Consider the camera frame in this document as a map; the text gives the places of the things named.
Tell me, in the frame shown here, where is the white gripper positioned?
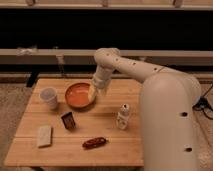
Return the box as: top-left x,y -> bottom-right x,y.
88,66 -> 113,102

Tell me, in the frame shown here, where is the dark brown eraser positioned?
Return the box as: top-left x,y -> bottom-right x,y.
61,112 -> 76,130

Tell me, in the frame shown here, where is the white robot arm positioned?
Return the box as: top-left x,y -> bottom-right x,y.
92,48 -> 201,171

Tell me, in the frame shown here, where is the orange bowl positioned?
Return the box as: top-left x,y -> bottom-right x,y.
65,82 -> 94,108

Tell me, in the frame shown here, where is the small white bottle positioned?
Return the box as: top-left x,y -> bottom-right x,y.
116,104 -> 130,130

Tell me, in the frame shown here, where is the wooden table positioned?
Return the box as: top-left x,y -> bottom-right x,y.
5,79 -> 143,167

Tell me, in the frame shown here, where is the white plastic cup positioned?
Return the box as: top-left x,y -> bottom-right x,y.
39,87 -> 58,110

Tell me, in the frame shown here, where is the brown sausage toy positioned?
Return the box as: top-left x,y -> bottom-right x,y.
82,137 -> 107,149

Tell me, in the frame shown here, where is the white sponge block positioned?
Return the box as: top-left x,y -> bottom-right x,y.
37,125 -> 52,148

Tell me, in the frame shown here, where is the grey horizontal rail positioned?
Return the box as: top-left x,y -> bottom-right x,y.
0,49 -> 213,66

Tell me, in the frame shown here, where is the black cable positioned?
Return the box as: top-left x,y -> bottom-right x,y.
192,83 -> 213,120

